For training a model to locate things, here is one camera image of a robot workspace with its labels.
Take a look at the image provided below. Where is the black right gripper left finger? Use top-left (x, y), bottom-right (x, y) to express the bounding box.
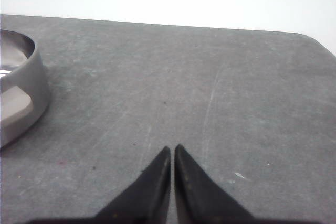
top-left (94, 146), bottom-right (172, 224)

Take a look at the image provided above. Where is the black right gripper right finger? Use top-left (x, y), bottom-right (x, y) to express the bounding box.
top-left (174, 144), bottom-right (257, 224)

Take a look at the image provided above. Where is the stainless steel steamer pot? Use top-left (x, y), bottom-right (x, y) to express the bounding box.
top-left (1, 30), bottom-right (51, 147)

